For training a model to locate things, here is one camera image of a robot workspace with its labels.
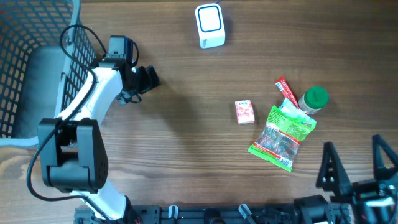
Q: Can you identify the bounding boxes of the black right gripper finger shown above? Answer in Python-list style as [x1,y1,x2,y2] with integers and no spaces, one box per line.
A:
[315,142,353,202]
[371,134,398,182]

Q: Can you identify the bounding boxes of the green lid jar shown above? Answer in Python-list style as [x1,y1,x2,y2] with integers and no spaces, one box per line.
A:
[298,86,329,114]

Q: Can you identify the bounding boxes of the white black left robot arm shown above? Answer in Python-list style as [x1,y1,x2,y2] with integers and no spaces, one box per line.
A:
[34,35,160,223]

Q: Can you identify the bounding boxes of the green candy bag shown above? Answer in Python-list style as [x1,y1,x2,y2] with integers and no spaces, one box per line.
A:
[248,106,317,172]

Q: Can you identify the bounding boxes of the teal packet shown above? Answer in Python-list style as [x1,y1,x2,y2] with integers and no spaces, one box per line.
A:
[279,98,316,122]

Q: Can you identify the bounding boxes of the white barcode scanner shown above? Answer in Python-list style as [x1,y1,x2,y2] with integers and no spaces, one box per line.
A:
[195,3,226,49]

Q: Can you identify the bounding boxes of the grey plastic mesh basket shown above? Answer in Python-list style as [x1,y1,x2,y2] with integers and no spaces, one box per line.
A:
[1,0,95,147]

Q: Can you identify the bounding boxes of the small red white box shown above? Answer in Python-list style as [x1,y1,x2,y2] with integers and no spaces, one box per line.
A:
[234,100,255,124]

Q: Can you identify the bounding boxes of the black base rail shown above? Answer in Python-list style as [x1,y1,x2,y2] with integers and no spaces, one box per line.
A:
[73,203,351,224]

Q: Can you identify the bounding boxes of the red snack stick packet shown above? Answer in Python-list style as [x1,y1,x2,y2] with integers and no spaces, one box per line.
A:
[275,77,300,108]

